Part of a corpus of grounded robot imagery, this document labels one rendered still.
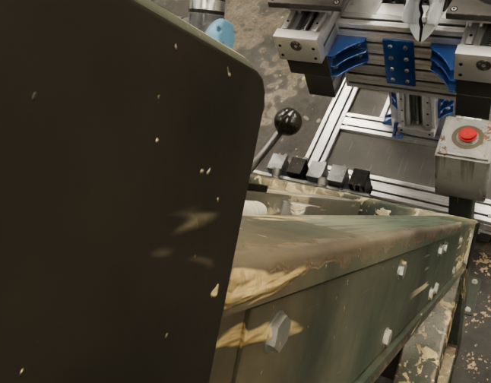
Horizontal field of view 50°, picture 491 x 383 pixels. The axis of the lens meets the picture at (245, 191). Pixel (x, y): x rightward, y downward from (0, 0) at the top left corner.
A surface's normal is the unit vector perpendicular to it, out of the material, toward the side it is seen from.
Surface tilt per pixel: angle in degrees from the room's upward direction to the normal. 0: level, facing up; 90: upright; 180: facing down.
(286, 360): 90
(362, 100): 0
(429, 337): 0
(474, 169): 90
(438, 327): 0
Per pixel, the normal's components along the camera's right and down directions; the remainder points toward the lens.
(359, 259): 0.87, 0.20
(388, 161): -0.29, -0.53
